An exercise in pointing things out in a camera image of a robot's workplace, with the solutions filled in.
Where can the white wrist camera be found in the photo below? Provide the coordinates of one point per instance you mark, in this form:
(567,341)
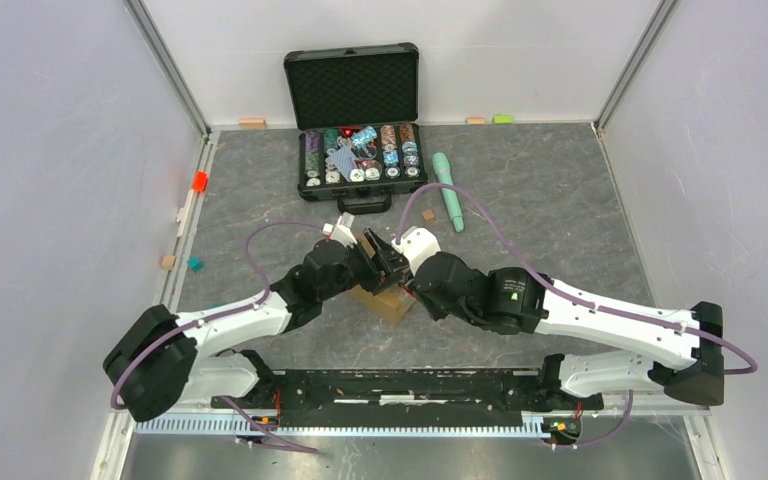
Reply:
(416,245)
(341,230)

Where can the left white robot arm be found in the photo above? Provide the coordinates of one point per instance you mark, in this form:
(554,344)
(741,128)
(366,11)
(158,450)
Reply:
(168,358)

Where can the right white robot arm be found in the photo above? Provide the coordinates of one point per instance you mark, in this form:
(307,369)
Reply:
(675,352)

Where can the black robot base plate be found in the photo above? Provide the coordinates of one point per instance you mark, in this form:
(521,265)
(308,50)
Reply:
(401,398)

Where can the wooden block back wall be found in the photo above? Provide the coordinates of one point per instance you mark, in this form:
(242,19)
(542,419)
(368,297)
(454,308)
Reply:
(252,124)

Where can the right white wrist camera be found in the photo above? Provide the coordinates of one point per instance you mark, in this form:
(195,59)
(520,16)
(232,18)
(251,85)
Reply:
(416,245)

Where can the wooden block left edge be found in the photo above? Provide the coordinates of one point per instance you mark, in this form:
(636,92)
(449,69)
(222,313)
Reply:
(168,262)

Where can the green block back wall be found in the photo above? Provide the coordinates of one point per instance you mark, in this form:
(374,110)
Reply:
(503,119)

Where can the brown cardboard express box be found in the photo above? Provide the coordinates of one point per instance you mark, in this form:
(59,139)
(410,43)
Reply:
(391,304)

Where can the teal small block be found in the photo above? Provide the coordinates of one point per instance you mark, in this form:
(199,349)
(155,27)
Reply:
(194,264)

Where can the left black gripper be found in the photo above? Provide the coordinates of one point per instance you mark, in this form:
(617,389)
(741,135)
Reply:
(386,265)

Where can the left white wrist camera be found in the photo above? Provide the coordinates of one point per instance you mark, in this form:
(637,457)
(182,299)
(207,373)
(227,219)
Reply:
(341,230)

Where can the mint green marker pen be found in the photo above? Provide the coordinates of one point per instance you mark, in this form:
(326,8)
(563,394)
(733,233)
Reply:
(442,170)

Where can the white slotted cable duct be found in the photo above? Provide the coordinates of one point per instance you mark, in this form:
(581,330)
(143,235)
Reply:
(232,424)

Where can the orange block on rail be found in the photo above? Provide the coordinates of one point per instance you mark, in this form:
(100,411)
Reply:
(199,182)

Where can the black poker chip case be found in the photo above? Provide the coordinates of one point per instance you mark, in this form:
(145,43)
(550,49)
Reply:
(356,110)

